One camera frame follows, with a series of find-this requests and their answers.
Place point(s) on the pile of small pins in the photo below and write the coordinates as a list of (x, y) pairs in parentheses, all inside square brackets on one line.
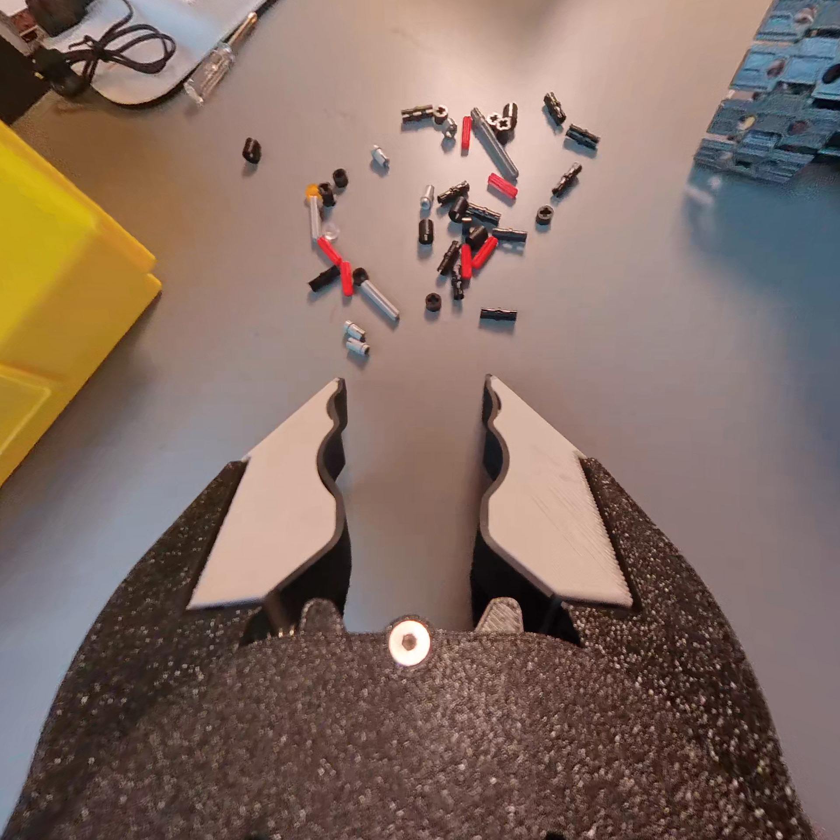
[(460, 210)]

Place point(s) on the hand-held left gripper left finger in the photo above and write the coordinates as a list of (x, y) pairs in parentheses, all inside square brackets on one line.
[(276, 525)]

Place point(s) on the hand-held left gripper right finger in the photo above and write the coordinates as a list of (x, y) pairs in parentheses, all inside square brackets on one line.
[(551, 525)]

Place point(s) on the yellow storage bin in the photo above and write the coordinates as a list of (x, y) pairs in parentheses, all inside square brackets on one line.
[(53, 289)]

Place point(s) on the printed paper sheets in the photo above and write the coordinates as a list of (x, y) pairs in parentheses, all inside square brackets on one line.
[(158, 79)]

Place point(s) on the yellow tracked toy robot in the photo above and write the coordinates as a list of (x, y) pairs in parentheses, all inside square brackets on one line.
[(781, 92)]

